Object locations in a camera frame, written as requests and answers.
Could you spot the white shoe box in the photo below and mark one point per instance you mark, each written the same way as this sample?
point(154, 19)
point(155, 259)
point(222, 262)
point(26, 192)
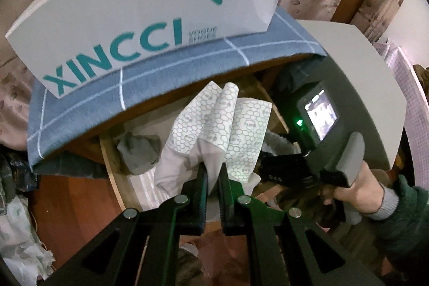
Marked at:
point(134, 21)

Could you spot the person's right forearm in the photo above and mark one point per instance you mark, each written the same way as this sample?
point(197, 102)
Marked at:
point(409, 222)

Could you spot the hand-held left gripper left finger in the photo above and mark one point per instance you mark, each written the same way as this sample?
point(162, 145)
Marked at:
point(201, 192)

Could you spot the white hexagon print underwear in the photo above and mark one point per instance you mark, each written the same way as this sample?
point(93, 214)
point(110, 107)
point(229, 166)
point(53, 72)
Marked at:
point(207, 128)

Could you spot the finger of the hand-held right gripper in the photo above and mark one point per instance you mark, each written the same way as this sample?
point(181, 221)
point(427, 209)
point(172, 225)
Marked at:
point(285, 170)

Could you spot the grey sock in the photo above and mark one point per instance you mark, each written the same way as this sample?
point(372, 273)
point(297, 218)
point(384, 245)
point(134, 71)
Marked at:
point(137, 152)

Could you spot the white floral cloth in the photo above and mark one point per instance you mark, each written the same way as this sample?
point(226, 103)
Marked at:
point(20, 239)

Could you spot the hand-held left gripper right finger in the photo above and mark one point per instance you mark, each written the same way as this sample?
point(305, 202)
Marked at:
point(225, 195)

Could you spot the blue checked cloth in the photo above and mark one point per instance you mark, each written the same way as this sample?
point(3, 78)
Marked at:
point(83, 105)

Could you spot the person's right hand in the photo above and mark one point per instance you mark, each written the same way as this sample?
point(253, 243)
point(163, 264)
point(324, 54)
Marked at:
point(362, 192)

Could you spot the pale pink quilted cloth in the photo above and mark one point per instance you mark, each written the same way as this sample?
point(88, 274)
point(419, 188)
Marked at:
point(409, 98)

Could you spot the dark plastic packet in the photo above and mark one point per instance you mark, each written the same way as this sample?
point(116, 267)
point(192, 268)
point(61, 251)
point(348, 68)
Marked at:
point(20, 172)

